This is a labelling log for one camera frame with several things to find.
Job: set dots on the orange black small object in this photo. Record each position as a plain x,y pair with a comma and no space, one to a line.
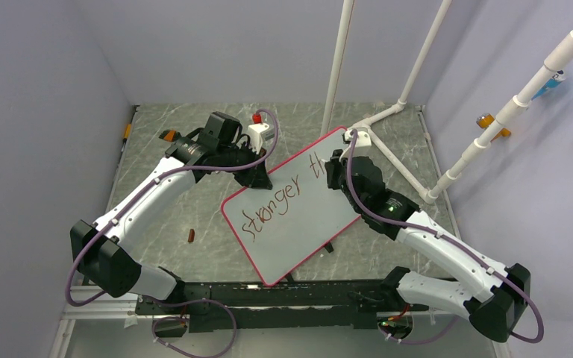
169,135

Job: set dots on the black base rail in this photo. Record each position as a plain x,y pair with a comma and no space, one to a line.
312,303

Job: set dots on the white PVC pipe right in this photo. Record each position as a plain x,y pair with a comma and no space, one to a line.
557,60

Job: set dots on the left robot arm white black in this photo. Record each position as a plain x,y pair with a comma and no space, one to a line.
102,250

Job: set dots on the red framed whiteboard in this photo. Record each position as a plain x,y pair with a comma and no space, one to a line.
279,228

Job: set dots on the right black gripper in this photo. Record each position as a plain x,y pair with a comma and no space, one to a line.
333,166

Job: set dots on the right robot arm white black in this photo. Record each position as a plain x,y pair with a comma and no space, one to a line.
491,296

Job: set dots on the white PVC pipe frame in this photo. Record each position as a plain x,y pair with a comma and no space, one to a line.
392,51

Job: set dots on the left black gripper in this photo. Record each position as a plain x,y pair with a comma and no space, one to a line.
260,178

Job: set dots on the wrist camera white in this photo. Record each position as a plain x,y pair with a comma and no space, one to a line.
358,143
259,132

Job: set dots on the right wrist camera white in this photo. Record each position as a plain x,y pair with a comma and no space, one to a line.
358,143

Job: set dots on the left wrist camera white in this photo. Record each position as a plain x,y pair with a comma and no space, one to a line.
259,132

